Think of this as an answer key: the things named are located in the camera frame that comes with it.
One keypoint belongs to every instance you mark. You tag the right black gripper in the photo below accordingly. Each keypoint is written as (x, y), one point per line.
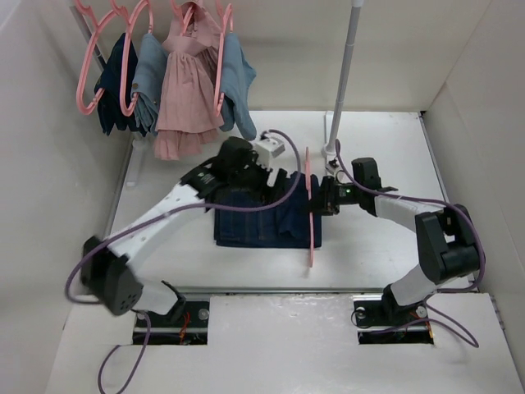
(327, 204)

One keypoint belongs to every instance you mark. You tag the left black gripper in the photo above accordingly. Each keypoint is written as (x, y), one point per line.
(265, 190)

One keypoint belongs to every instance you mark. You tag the dark blue jeans trousers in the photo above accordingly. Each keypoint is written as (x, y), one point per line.
(284, 227)

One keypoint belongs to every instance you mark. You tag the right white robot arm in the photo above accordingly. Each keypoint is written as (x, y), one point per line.
(446, 241)

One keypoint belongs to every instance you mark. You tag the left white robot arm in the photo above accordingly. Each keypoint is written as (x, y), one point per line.
(109, 268)

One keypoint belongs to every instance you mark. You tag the pink hanger with light jeans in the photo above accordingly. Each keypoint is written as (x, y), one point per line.
(226, 16)

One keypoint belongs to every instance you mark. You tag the pink hanger with dress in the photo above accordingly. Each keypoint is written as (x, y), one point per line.
(188, 19)

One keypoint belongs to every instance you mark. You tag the right white rack foot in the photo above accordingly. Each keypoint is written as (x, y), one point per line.
(331, 129)

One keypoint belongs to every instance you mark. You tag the pink hanging dress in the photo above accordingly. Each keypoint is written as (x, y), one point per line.
(187, 119)

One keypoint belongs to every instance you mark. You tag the light blue hanging jeans right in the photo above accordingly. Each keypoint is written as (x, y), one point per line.
(236, 78)

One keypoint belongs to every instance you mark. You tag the light blue hanging jeans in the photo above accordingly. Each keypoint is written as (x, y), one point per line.
(147, 82)
(236, 78)

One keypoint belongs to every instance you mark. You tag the light blue hanging jeans left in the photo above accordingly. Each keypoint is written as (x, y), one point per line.
(147, 82)

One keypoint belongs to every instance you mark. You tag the dark blue hanging garment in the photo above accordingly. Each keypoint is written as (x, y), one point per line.
(109, 110)

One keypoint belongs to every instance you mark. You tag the right grey rack pole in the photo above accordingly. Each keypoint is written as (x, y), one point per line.
(348, 54)

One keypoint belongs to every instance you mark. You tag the grey rack pole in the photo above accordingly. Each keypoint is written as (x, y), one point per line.
(85, 30)
(348, 54)

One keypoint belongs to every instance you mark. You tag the left grey rack pole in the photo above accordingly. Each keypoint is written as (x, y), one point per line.
(85, 30)

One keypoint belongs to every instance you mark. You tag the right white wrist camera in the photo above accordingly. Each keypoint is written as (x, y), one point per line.
(332, 166)

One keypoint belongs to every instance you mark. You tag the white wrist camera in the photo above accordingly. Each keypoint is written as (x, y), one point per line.
(268, 148)
(332, 166)

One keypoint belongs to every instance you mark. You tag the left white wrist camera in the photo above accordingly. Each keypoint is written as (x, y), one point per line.
(268, 148)

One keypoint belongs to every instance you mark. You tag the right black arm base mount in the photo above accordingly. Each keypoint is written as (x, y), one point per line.
(377, 327)

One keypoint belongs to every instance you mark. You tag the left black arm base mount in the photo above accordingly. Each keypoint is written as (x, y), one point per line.
(189, 329)

